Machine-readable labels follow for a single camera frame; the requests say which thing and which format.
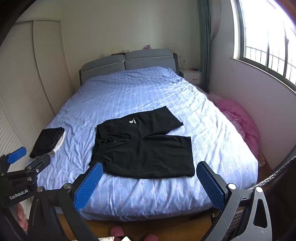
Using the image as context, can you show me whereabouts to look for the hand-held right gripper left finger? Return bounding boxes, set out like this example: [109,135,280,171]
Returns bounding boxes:
[30,161,103,241]

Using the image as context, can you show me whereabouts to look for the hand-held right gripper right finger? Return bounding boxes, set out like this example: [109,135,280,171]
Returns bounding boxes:
[196,161,273,241]

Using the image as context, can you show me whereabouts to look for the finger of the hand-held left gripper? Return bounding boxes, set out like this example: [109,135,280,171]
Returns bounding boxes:
[4,153,52,184]
[0,146,27,172]

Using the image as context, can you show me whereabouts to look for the black pants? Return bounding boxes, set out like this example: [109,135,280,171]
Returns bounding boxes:
[89,106,195,179]

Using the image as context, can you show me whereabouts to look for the person's left hand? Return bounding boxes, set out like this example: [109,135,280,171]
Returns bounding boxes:
[15,204,29,232]

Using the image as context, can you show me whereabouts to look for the folded black garment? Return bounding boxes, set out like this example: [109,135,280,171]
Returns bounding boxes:
[29,127,65,160]

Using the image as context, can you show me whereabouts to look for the folded white garment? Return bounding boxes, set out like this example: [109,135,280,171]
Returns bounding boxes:
[47,129,67,158]

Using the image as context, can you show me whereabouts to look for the white paper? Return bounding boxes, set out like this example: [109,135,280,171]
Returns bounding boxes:
[97,236,135,241]

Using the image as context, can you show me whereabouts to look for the pink blanket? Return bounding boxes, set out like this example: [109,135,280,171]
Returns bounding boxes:
[209,92,260,156]

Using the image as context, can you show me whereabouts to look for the cream sliding-door wardrobe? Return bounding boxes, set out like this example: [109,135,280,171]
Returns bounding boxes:
[0,20,77,210]

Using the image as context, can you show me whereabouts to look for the bed with blue checked sheet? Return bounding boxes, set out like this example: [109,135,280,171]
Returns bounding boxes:
[36,66,259,222]

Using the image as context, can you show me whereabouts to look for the white nightstand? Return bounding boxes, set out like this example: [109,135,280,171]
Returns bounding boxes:
[179,68,202,88]

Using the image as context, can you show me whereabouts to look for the grey padded headboard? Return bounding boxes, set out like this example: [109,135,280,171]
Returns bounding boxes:
[79,49,180,87]

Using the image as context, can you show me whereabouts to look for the green curtain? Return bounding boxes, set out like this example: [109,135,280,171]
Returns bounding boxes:
[198,0,212,93]

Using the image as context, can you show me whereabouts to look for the barred window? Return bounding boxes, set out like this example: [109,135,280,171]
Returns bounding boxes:
[231,0,296,91]

